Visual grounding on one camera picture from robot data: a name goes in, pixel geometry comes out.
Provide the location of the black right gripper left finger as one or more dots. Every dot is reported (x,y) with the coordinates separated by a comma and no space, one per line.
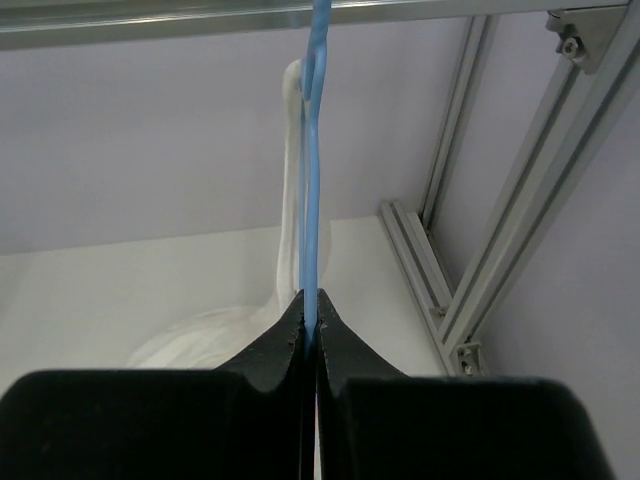
(239,421)

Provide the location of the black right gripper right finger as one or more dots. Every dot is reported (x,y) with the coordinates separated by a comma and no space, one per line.
(376,422)

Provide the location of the white tank top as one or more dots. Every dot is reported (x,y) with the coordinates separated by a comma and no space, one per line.
(210,339)

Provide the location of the blue wire hanger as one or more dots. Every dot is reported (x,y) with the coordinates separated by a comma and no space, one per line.
(312,77)

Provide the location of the aluminium frame top rail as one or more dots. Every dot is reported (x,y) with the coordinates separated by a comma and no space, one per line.
(40,24)

